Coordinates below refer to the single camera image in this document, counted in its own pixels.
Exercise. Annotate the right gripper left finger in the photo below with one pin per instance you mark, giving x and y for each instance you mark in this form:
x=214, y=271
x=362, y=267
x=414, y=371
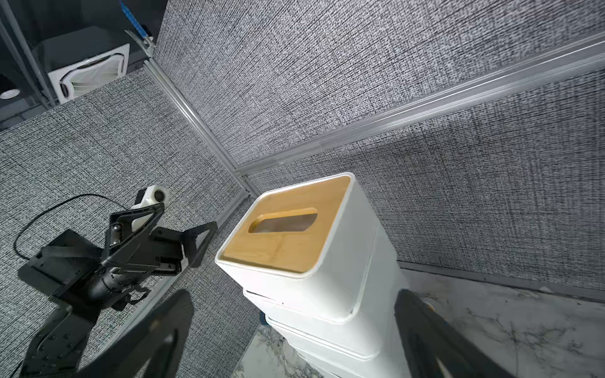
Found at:
x=155, y=345

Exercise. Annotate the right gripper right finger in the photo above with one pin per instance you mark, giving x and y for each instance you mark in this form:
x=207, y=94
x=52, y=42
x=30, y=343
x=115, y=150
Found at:
x=433, y=348

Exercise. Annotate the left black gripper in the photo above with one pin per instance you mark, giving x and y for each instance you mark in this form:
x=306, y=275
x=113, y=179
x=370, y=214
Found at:
x=76, y=275

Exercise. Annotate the grey lid tissue box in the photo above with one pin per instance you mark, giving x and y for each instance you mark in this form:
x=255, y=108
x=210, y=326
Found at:
x=362, y=332

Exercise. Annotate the bamboo lid tissue box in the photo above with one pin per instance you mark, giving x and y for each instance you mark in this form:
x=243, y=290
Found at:
x=306, y=247

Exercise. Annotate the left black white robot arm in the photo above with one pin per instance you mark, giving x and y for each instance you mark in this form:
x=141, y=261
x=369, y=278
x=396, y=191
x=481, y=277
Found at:
x=57, y=347

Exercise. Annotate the ceiling air vent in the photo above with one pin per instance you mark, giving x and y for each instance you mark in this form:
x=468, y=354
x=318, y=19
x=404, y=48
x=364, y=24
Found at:
x=80, y=78

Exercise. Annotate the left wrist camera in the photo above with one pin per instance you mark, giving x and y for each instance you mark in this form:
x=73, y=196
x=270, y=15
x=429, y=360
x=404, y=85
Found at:
x=148, y=197

